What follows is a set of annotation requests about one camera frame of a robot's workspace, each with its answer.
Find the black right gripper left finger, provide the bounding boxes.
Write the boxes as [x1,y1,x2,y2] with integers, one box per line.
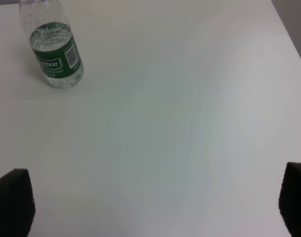
[0,168,36,237]

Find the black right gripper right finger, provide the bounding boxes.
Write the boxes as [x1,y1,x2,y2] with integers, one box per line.
[278,162,301,237]

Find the clear green-label water bottle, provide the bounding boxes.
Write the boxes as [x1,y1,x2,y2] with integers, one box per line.
[19,0,84,89]

